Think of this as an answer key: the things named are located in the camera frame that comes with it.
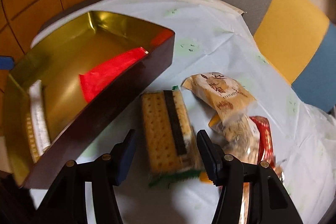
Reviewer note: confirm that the grey yellow blue chair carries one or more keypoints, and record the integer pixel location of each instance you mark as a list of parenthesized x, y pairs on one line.
[(298, 40)]

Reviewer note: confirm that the red snack pack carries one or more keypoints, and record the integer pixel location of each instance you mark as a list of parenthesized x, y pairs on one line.
[(265, 140)]

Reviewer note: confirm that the cracker sandwich snack pack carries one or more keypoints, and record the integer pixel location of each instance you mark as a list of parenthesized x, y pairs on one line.
[(170, 139)]

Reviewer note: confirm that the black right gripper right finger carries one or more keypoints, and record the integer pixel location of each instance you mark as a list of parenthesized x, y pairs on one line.
[(251, 193)]

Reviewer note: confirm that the clear nut snack bag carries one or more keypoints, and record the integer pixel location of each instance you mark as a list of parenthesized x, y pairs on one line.
[(241, 137)]

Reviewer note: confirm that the gold tin box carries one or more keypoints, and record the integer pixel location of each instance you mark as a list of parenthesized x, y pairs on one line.
[(91, 69)]

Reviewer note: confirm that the beige pastry snack pack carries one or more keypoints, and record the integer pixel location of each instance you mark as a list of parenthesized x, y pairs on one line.
[(225, 95)]

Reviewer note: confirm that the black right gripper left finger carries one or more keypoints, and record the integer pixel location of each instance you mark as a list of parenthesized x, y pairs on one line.
[(65, 202)]

